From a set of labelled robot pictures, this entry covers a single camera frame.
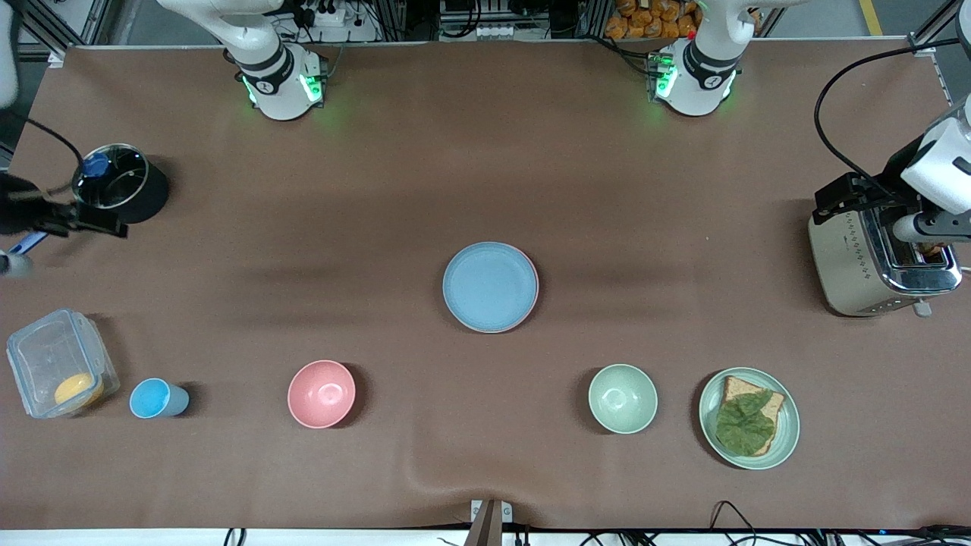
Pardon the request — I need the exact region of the black pot with steel rim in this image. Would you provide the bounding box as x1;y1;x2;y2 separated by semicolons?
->
72;143;171;225

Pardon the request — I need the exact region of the metal table clamp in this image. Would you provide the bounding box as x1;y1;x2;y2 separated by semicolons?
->
470;499;514;546

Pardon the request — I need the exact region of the blue plate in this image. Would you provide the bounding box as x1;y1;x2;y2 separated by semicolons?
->
442;242;537;334

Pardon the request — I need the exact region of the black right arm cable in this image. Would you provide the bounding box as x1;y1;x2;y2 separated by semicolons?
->
23;118;86;196

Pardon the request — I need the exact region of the green bowl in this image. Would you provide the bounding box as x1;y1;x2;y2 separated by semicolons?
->
588;364;659;435

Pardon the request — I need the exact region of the bag of orange snacks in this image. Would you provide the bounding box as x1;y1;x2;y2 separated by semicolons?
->
605;0;702;40

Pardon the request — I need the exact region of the blue cup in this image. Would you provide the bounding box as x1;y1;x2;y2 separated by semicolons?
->
129;378;190;419

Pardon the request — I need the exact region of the pink plate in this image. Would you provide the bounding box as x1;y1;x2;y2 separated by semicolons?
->
501;244;540;332

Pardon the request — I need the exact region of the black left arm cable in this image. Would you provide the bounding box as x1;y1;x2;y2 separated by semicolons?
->
814;39;938;199

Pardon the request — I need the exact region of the black cable loop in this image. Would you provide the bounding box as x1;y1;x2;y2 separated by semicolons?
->
709;500;759;535

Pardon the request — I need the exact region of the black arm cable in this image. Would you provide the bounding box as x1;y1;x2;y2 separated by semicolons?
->
814;39;938;199
23;118;86;196

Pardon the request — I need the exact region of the orange fruit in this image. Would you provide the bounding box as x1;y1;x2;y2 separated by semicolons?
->
54;373;105;408

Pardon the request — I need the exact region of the white power strip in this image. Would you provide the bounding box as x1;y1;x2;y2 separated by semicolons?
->
302;0;351;30

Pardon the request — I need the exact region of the brown bread slice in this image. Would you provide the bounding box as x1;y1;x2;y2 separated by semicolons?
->
719;375;786;457

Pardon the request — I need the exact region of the pink bowl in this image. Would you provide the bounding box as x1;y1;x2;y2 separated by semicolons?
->
287;359;357;430

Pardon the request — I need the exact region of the beige and chrome toaster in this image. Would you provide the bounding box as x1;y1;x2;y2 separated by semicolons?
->
808;201;963;318

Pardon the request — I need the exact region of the clear plastic container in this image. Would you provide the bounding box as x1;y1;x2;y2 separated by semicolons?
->
6;313;121;420

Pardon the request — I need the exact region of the brown table cloth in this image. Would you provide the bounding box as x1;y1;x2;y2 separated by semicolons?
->
0;38;971;532

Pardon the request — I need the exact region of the green plate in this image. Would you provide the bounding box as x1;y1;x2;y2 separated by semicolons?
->
699;367;801;471

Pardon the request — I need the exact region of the green lettuce leaf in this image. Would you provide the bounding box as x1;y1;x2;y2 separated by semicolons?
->
715;389;776;457

